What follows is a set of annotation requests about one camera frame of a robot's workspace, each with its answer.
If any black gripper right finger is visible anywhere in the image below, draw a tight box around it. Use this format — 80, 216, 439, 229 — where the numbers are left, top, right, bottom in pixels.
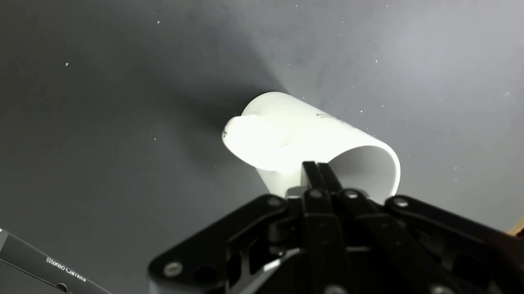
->
316, 162, 524, 294

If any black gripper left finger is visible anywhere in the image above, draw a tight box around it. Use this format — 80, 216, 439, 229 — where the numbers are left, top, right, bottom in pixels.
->
145, 160, 350, 294

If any white mug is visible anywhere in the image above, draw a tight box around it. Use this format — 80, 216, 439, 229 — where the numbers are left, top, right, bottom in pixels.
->
219, 90, 403, 202

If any black stereo camera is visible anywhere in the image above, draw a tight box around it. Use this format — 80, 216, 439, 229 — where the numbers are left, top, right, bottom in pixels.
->
0, 227, 113, 294

